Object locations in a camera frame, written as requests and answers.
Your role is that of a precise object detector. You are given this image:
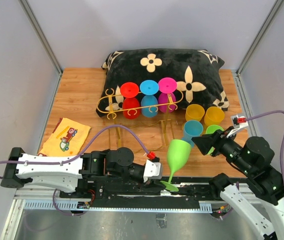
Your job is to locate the green wine glass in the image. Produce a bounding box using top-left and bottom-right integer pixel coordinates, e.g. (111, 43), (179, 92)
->
(160, 139), (192, 192)
(206, 124), (224, 155)

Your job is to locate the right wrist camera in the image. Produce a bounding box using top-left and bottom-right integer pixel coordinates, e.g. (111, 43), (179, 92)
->
(226, 114), (248, 138)

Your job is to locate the magenta wine glass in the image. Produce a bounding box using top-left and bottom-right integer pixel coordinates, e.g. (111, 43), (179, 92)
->
(158, 77), (177, 113)

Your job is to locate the green wine glass front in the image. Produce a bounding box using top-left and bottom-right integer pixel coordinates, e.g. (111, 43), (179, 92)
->
(206, 124), (224, 155)

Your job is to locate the gold wire glass rack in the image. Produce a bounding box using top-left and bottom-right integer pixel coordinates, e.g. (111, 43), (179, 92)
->
(97, 90), (184, 151)

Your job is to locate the yellow truck print cloth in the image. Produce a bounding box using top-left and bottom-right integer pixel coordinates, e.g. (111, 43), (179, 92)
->
(38, 117), (91, 157)

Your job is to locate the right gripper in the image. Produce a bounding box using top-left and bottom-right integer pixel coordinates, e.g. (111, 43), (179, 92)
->
(191, 124), (252, 173)

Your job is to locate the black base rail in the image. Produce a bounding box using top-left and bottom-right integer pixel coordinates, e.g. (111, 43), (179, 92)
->
(14, 174), (262, 211)

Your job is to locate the black floral pillow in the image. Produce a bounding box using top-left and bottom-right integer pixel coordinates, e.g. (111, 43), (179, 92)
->
(96, 48), (229, 117)

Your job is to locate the red wine glass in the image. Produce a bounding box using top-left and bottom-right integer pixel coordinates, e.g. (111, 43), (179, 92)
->
(120, 82), (141, 120)

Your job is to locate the green wine glass back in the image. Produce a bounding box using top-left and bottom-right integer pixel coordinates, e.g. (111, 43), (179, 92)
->
(160, 139), (192, 192)

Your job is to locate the blue wine glass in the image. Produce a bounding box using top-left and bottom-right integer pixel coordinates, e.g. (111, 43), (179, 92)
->
(140, 80), (159, 118)
(182, 120), (203, 148)

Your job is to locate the yellow wine glass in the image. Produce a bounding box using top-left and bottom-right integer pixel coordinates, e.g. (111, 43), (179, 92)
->
(185, 104), (205, 122)
(204, 106), (225, 127)

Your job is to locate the blue wine glass back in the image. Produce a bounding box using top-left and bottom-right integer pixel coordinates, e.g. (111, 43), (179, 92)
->
(140, 80), (159, 118)

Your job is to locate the blue wine glass front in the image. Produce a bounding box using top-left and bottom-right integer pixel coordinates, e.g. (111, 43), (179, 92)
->
(182, 120), (203, 148)

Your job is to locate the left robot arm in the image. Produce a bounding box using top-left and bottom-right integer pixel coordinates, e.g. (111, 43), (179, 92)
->
(1, 147), (163, 198)

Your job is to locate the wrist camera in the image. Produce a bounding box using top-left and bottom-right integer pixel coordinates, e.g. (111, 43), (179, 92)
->
(226, 114), (248, 138)
(143, 160), (163, 183)

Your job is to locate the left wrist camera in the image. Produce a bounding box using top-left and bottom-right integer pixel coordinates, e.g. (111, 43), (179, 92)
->
(143, 160), (163, 183)

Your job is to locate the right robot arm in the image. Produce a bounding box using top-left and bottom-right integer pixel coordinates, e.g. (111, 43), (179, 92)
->
(192, 130), (284, 240)

